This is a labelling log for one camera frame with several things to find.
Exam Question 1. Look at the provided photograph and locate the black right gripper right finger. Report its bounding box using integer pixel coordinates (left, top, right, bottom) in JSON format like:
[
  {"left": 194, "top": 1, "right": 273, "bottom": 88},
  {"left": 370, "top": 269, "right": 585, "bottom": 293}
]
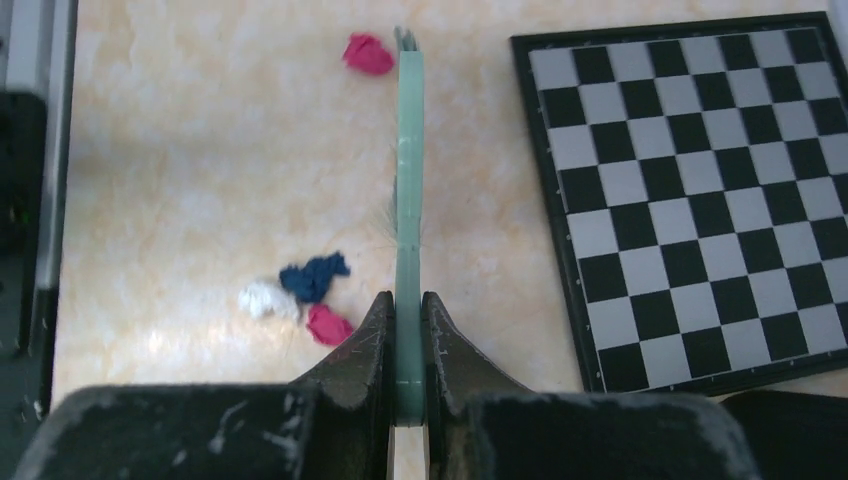
[{"left": 421, "top": 292, "right": 761, "bottom": 479}]

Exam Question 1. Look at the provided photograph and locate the teal hand brush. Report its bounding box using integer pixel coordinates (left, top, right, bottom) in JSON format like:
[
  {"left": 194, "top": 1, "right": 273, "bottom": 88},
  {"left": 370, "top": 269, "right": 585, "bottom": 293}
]
[{"left": 389, "top": 26, "right": 425, "bottom": 427}]

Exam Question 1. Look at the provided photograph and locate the small white paper scrap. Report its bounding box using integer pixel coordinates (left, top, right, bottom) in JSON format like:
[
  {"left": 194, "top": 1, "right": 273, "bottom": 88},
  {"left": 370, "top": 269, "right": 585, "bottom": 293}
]
[{"left": 238, "top": 280, "right": 301, "bottom": 323}]

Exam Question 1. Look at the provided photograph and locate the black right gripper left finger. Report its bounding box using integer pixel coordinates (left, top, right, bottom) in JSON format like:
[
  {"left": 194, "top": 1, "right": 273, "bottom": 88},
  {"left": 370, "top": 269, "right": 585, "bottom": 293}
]
[{"left": 13, "top": 292, "right": 395, "bottom": 479}]

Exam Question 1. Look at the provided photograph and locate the black trash bin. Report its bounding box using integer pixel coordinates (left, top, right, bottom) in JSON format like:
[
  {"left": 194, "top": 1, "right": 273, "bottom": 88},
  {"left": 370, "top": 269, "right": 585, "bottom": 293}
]
[{"left": 722, "top": 390, "right": 847, "bottom": 480}]

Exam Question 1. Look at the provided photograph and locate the black white chessboard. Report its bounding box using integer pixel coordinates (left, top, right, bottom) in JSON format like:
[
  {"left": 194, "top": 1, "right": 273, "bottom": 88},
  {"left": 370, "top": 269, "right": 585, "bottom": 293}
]
[{"left": 511, "top": 12, "right": 847, "bottom": 395}]

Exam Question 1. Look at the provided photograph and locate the aluminium frame post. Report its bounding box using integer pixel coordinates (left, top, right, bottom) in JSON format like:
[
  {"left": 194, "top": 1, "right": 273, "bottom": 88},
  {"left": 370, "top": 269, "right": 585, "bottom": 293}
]
[{"left": 1, "top": 0, "right": 78, "bottom": 290}]

